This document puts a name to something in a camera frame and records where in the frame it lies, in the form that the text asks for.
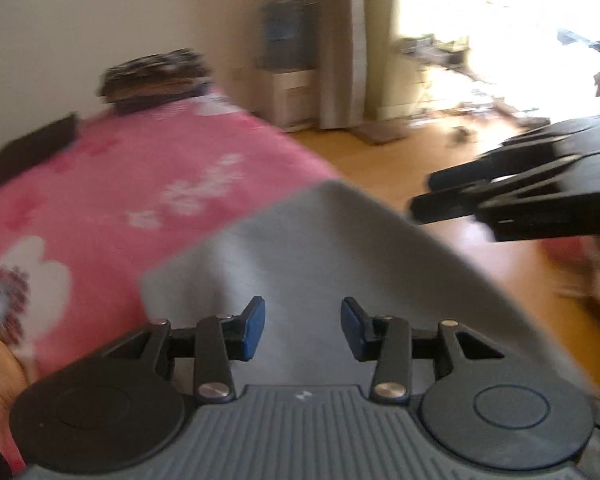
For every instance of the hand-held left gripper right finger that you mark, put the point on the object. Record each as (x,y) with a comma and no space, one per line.
(352,331)

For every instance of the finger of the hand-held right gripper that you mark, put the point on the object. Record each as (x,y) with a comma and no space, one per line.
(460,202)
(490,169)

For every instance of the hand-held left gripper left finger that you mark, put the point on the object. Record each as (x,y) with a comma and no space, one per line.
(254,329)

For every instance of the grey sweatpants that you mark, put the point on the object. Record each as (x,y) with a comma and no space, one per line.
(320,250)

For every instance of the stack of folded clothes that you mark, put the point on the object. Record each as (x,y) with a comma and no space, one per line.
(155,67)

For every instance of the pink plastic bag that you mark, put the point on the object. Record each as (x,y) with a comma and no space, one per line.
(570,255)

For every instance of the cluttered desk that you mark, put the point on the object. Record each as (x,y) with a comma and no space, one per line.
(455,70)

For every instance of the brown floor mat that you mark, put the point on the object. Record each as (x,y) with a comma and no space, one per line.
(380,132)

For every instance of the beige curtain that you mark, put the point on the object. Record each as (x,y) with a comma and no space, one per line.
(355,45)

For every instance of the pink floral blanket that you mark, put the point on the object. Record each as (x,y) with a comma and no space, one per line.
(130,185)

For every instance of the white bedside cabinet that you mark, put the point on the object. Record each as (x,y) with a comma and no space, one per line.
(287,97)

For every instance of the blue water bottle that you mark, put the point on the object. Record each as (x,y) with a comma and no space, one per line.
(287,35)

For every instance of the person's bare foot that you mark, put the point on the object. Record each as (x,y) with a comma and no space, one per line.
(2,365)

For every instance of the black folded garment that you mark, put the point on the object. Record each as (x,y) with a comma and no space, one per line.
(35,152)

